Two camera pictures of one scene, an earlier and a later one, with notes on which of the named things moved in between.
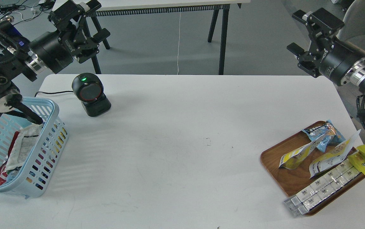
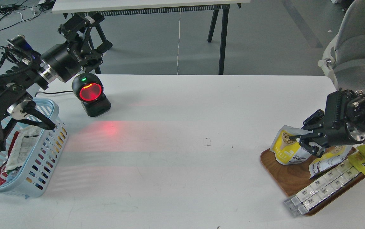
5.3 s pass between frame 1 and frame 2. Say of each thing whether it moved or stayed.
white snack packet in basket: stayed
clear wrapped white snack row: stayed
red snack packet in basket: stayed
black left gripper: moved
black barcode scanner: stayed
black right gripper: moved
